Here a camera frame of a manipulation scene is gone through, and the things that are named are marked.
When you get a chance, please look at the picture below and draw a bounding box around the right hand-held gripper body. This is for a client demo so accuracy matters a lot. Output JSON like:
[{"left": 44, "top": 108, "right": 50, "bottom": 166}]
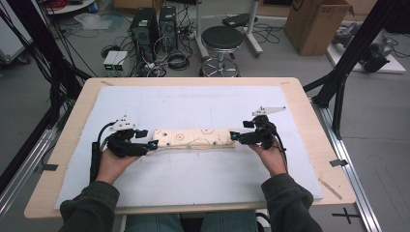
[{"left": 240, "top": 105, "right": 287, "bottom": 151}]

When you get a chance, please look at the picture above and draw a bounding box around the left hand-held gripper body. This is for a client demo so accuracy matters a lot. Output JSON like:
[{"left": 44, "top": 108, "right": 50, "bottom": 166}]
[{"left": 105, "top": 114, "right": 151, "bottom": 160}]

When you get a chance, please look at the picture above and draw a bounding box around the cream cloth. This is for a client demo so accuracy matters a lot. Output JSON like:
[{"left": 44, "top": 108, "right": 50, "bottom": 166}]
[{"left": 151, "top": 128, "right": 237, "bottom": 150}]

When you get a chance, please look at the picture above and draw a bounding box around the person's left hand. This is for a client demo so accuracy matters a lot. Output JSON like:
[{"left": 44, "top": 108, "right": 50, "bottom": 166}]
[{"left": 96, "top": 147, "right": 143, "bottom": 186}]

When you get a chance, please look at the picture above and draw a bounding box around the person's right hand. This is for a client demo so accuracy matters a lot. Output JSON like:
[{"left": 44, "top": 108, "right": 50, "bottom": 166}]
[{"left": 249, "top": 140, "right": 288, "bottom": 178}]

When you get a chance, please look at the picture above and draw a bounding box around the white foam mat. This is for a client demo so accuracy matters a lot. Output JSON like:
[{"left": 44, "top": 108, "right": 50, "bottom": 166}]
[{"left": 54, "top": 85, "right": 324, "bottom": 211}]

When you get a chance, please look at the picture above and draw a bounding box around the white power supply box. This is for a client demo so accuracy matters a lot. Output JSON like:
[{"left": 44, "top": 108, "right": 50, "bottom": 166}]
[
  {"left": 113, "top": 50, "right": 130, "bottom": 73},
  {"left": 102, "top": 50, "right": 119, "bottom": 73}
]

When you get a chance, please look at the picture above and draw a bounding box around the person's left leg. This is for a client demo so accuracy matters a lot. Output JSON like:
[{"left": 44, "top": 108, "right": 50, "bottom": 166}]
[{"left": 125, "top": 214, "right": 187, "bottom": 232}]

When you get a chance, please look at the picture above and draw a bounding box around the person's leg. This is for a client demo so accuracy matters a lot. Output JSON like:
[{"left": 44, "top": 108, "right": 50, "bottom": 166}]
[
  {"left": 201, "top": 211, "right": 259, "bottom": 232},
  {"left": 125, "top": 214, "right": 187, "bottom": 232}
]

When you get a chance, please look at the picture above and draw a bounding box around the person's right leg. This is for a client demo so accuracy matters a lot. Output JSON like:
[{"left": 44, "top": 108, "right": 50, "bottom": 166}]
[{"left": 201, "top": 211, "right": 259, "bottom": 232}]

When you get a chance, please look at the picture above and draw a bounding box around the thin wooden stick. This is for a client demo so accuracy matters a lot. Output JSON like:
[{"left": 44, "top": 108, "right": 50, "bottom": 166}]
[{"left": 318, "top": 178, "right": 343, "bottom": 201}]

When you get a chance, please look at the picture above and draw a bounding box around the white metal stand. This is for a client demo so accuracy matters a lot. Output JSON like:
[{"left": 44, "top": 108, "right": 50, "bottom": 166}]
[{"left": 194, "top": 0, "right": 264, "bottom": 60}]

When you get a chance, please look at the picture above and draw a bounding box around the black round stool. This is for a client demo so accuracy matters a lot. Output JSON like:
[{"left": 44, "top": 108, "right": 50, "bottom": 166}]
[{"left": 198, "top": 25, "right": 246, "bottom": 78}]

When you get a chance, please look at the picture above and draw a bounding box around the large black computer tower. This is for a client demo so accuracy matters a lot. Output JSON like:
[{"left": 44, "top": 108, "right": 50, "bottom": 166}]
[{"left": 130, "top": 7, "right": 160, "bottom": 63}]

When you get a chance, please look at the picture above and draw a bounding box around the flat black case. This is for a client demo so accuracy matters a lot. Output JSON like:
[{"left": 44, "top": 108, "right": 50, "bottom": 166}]
[{"left": 221, "top": 13, "right": 259, "bottom": 29}]

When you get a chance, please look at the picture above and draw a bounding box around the slim black computer tower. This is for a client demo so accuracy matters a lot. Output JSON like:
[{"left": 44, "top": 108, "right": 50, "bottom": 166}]
[{"left": 158, "top": 5, "right": 179, "bottom": 53}]

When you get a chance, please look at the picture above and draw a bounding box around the cardboard box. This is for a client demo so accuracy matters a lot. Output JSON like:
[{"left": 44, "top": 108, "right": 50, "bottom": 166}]
[{"left": 284, "top": 0, "right": 354, "bottom": 57}]

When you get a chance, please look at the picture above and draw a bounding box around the black tape cross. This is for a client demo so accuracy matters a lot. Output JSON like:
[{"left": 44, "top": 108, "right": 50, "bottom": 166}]
[{"left": 332, "top": 207, "right": 361, "bottom": 225}]

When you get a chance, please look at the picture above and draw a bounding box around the clear plastic sheet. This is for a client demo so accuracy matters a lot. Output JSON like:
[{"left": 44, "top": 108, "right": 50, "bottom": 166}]
[{"left": 73, "top": 13, "right": 114, "bottom": 31}]

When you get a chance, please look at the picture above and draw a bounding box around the black device on board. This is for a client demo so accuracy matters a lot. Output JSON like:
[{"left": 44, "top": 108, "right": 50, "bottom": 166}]
[{"left": 333, "top": 22, "right": 396, "bottom": 73}]

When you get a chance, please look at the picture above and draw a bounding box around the round white table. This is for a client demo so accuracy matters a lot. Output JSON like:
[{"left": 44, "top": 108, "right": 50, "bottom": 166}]
[{"left": 44, "top": 0, "right": 98, "bottom": 15}]

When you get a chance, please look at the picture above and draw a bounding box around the white floor board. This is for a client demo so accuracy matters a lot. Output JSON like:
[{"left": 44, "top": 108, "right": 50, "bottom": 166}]
[{"left": 326, "top": 41, "right": 407, "bottom": 74}]

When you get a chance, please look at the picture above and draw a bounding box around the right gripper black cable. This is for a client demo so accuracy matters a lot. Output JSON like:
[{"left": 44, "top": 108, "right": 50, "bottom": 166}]
[{"left": 273, "top": 130, "right": 289, "bottom": 172}]

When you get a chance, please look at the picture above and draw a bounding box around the coiled black cable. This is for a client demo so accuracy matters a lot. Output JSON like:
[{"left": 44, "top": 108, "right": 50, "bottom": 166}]
[{"left": 166, "top": 50, "right": 191, "bottom": 72}]

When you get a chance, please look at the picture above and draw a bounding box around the aluminium rail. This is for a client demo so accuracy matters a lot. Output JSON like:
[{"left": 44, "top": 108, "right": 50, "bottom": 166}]
[
  {"left": 310, "top": 98, "right": 383, "bottom": 232},
  {"left": 0, "top": 128, "right": 60, "bottom": 220}
]

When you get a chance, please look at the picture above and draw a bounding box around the black metal frame stand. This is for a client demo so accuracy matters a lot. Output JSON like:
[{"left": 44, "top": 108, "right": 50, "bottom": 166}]
[{"left": 303, "top": 0, "right": 410, "bottom": 140}]

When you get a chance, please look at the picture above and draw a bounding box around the black frame with cables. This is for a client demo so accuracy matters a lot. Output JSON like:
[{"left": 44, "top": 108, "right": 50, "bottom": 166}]
[{"left": 0, "top": 0, "right": 94, "bottom": 194}]

